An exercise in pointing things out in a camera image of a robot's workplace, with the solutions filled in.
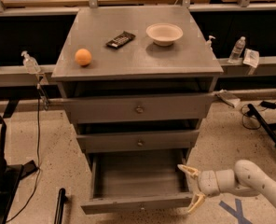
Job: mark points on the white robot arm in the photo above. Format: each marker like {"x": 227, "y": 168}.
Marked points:
{"x": 245, "y": 179}

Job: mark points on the white box on rail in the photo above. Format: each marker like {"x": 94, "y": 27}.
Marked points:
{"x": 229, "y": 98}

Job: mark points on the small white pump bottle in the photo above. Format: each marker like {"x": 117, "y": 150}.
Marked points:
{"x": 209, "y": 42}

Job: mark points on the grey top drawer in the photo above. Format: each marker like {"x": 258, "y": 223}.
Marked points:
{"x": 137, "y": 108}

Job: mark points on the beige paper bowl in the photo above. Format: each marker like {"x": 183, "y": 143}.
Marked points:
{"x": 164, "y": 34}

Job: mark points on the black stand base left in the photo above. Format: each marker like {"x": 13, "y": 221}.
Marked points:
{"x": 10, "y": 176}

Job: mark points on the black snack bar packet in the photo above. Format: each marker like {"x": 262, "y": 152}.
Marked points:
{"x": 120, "y": 40}

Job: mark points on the blue tape cross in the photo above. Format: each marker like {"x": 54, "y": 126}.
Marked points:
{"x": 237, "y": 212}

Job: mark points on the grey bottom drawer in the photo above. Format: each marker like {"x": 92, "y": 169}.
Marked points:
{"x": 137, "y": 180}

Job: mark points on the grey wooden drawer cabinet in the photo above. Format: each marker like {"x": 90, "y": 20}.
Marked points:
{"x": 140, "y": 67}

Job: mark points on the grey drawer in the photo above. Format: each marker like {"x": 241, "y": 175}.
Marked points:
{"x": 137, "y": 108}
{"x": 137, "y": 180}
{"x": 116, "y": 142}

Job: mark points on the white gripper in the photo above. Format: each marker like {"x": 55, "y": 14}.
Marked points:
{"x": 207, "y": 181}

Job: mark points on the clear sanitizer pump bottle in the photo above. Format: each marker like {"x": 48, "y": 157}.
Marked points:
{"x": 30, "y": 63}

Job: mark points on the black bar bottom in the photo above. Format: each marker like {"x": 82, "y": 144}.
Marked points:
{"x": 60, "y": 205}

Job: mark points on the white wipes packet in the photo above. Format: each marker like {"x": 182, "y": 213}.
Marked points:
{"x": 251, "y": 58}

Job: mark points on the orange ball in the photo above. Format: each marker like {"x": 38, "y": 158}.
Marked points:
{"x": 83, "y": 57}

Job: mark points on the grey middle drawer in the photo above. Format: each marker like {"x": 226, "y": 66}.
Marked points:
{"x": 116, "y": 142}

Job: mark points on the clear plastic water bottle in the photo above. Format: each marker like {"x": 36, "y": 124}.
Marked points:
{"x": 237, "y": 50}

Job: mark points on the black stand leg right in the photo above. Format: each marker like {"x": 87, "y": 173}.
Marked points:
{"x": 270, "y": 128}

